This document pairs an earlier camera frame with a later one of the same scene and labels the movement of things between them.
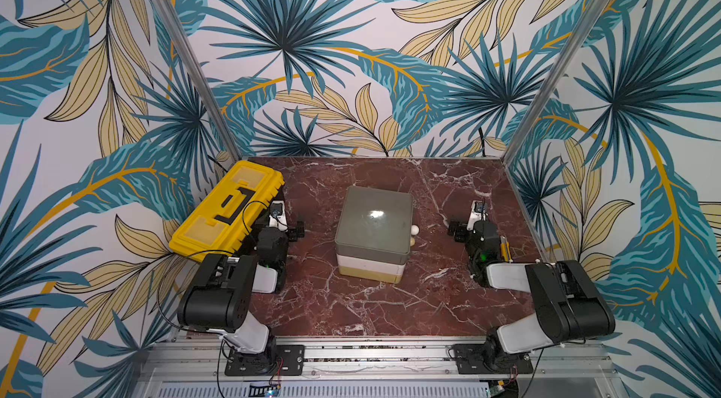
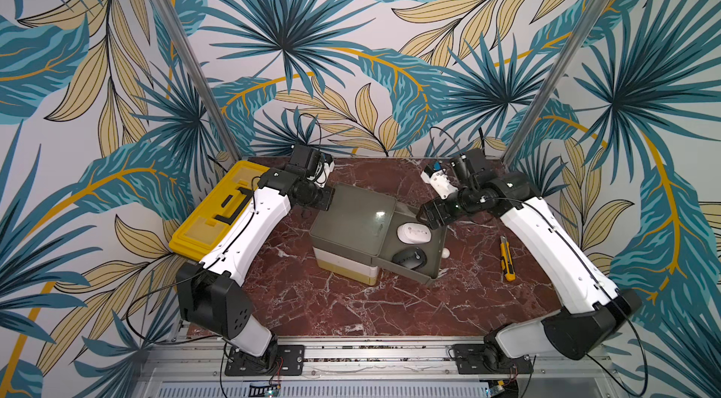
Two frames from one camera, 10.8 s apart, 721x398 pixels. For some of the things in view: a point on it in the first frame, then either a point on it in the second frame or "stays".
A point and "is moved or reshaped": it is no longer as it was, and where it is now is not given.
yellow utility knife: (505, 249) stays
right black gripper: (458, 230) → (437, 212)
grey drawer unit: (373, 234) is moved or reshaped
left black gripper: (292, 234) → (324, 203)
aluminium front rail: (193, 367) stays
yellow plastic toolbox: (224, 223) stays
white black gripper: (477, 214) → (439, 180)
